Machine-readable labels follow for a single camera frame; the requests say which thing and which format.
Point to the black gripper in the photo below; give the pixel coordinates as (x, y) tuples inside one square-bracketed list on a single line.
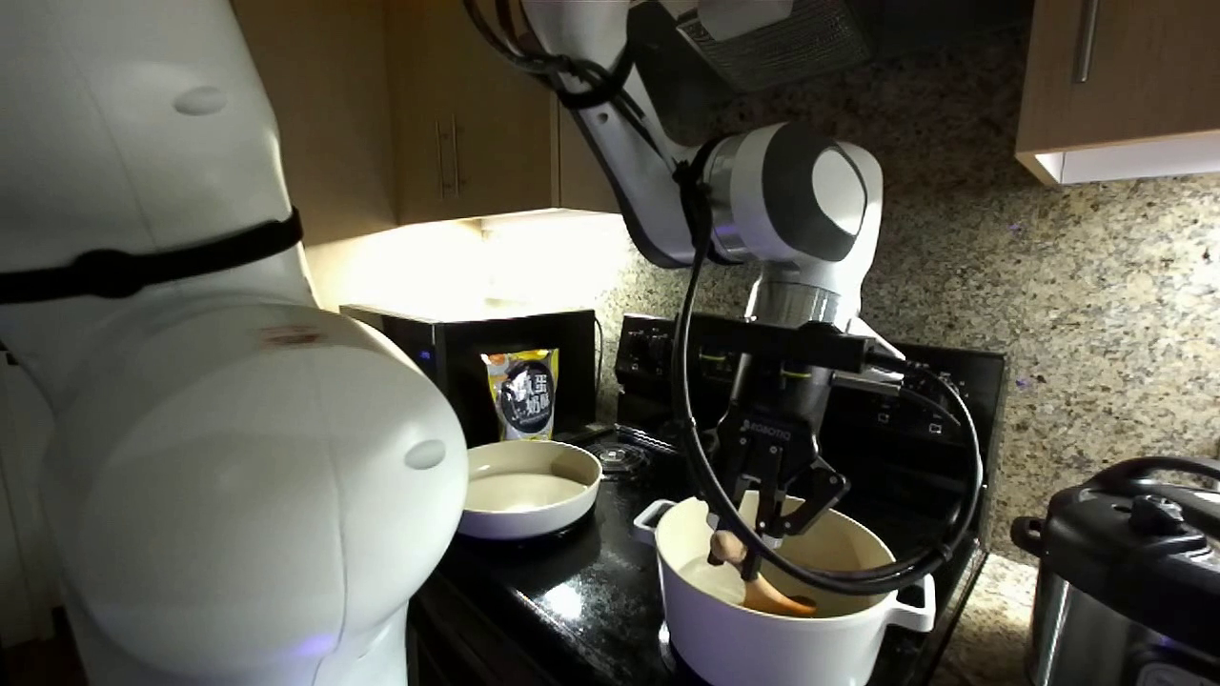
[(778, 422)]

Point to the wooden spoon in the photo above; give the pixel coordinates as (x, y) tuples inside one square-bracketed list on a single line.
[(764, 596)]

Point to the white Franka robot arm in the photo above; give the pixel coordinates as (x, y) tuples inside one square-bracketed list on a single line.
[(253, 510)]

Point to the black electric stove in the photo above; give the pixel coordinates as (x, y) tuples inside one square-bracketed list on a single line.
[(585, 596)]

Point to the white round shallow pan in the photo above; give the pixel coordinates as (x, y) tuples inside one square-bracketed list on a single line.
[(529, 489)]

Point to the yellow black snack bag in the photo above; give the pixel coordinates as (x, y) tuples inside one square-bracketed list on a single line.
[(520, 398)]

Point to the dark range hood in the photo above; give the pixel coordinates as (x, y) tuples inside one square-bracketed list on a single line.
[(788, 41)]

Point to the wooden wall cabinet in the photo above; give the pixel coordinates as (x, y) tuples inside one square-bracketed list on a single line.
[(444, 117), (1132, 76)]

